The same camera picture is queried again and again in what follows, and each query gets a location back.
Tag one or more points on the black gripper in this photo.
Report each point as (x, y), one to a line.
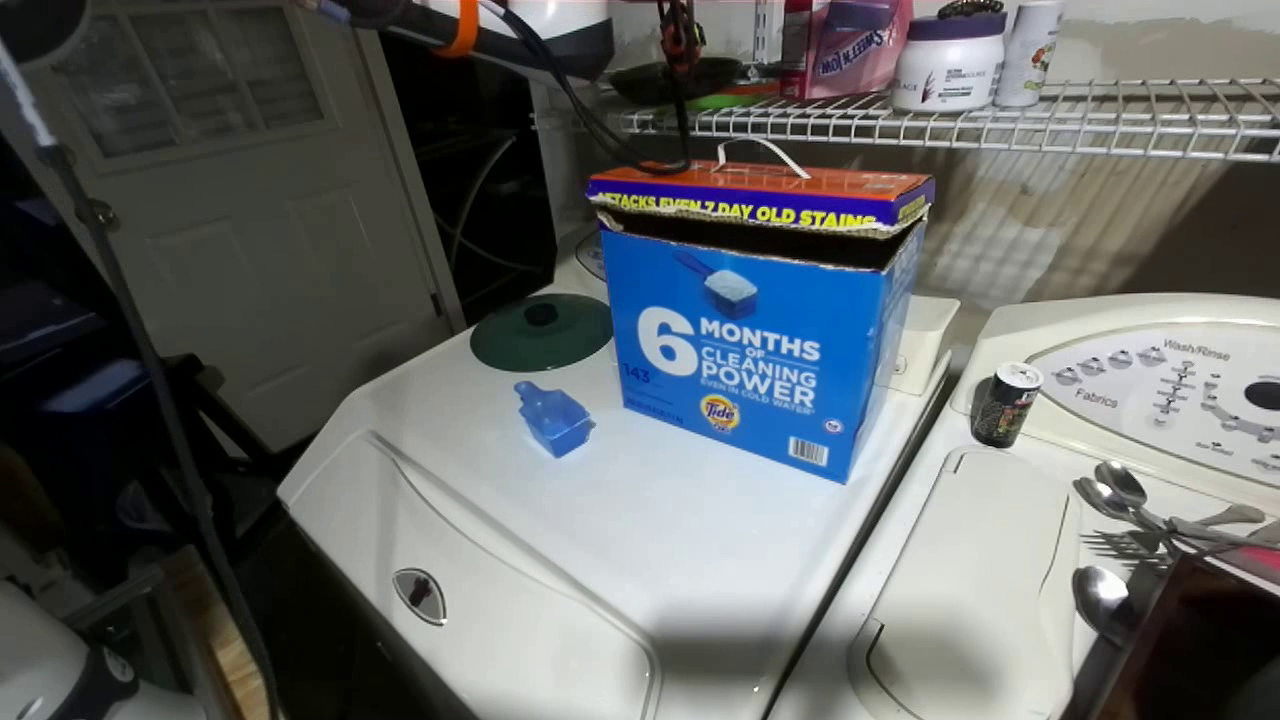
(677, 34)

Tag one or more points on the light blue plastic scoop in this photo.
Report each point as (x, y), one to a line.
(552, 423)

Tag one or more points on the red pink package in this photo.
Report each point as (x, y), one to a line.
(863, 55)

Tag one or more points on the white jar purple lid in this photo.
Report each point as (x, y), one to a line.
(945, 73)

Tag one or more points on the green round lid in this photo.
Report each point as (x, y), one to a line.
(535, 341)

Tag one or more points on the blue orange detergent box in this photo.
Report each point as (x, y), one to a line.
(745, 373)

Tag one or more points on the small white bottle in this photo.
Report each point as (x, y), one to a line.
(1027, 55)

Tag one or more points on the white panel door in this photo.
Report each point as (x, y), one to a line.
(267, 240)

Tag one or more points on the small metal can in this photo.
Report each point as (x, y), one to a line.
(1003, 404)

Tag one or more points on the white washing machine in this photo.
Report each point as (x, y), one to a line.
(602, 560)

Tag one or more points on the white dryer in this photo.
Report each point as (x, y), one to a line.
(961, 574)

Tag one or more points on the silver spoon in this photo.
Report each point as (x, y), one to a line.
(1123, 481)
(1101, 593)

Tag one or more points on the dark brown tray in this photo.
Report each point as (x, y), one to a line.
(1203, 642)

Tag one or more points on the black camera tripod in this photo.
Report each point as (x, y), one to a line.
(83, 207)

